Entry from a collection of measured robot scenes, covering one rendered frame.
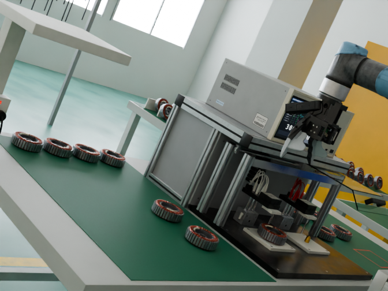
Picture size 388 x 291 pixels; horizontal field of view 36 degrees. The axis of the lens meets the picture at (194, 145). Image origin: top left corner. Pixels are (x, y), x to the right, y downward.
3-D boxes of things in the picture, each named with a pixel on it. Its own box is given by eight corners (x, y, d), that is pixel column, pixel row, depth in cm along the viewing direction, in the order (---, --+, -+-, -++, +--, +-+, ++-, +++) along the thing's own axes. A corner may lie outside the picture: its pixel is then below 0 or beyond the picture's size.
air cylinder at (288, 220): (288, 230, 253) (294, 218, 252) (278, 228, 247) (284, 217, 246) (280, 224, 256) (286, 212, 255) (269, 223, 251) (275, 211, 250)
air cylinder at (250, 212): (253, 226, 236) (259, 213, 235) (241, 224, 230) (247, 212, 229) (245, 219, 239) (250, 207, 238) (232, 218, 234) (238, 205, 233)
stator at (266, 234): (289, 247, 224) (294, 238, 223) (269, 244, 217) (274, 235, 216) (270, 232, 232) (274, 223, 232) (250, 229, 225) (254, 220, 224)
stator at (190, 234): (220, 248, 200) (224, 238, 200) (207, 254, 190) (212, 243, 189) (191, 231, 204) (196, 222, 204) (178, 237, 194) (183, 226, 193)
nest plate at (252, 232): (294, 252, 225) (295, 249, 225) (270, 250, 214) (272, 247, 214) (267, 232, 235) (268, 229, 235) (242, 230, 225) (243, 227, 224)
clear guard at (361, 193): (387, 216, 241) (394, 202, 240) (357, 210, 224) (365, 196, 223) (325, 179, 264) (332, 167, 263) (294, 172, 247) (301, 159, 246)
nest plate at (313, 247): (329, 254, 242) (330, 252, 242) (308, 253, 231) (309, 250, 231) (302, 236, 252) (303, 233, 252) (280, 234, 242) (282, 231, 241)
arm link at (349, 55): (366, 47, 155) (338, 36, 159) (347, 86, 157) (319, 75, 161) (376, 53, 161) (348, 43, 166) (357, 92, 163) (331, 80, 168)
